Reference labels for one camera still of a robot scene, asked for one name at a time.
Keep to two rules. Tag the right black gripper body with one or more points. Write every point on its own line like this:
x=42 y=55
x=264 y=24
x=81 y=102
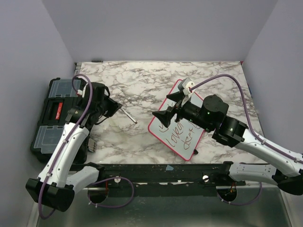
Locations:
x=189 y=111

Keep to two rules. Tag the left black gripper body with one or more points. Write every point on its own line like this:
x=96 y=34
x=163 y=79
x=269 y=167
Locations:
x=100 y=109

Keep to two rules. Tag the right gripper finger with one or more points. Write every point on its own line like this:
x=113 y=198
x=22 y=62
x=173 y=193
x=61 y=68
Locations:
x=177 y=96
x=165 y=116

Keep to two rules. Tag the white marker pen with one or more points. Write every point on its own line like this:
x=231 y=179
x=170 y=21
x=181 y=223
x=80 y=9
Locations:
x=128 y=115

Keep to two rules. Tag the pink framed whiteboard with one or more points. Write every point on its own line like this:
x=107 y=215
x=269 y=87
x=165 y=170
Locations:
x=181 y=137

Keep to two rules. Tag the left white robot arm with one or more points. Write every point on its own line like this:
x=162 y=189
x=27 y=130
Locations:
x=54 y=187

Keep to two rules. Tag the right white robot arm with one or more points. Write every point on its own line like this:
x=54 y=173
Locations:
x=285 y=169

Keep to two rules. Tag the black plastic toolbox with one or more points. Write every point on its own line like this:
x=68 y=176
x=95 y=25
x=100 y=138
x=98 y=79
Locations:
x=60 y=99

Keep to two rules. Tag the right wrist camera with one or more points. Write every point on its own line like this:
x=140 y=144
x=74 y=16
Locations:
x=185 y=86

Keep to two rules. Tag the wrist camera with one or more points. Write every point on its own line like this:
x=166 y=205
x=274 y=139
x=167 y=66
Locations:
x=80 y=92
x=185 y=86

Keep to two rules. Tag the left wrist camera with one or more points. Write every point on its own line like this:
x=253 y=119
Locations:
x=80 y=92

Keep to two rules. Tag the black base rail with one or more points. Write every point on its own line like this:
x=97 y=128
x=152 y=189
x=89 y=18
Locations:
x=164 y=180

